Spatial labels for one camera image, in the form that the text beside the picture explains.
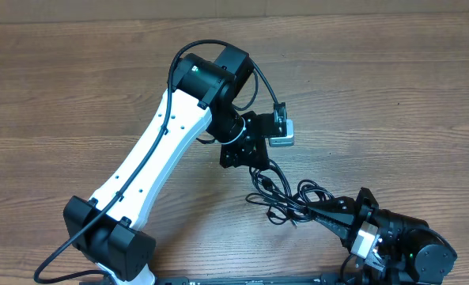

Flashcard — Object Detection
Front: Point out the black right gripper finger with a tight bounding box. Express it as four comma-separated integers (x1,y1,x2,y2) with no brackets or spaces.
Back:
306,196,356,222
314,215,354,243

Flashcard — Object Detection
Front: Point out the black usb cable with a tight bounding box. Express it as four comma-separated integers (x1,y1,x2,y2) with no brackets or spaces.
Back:
244,158,336,227

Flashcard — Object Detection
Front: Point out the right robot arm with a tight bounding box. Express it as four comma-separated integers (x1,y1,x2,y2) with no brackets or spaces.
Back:
306,188,458,284

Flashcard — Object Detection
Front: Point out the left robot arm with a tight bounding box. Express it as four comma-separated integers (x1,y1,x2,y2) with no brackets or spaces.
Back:
63,44,294,284

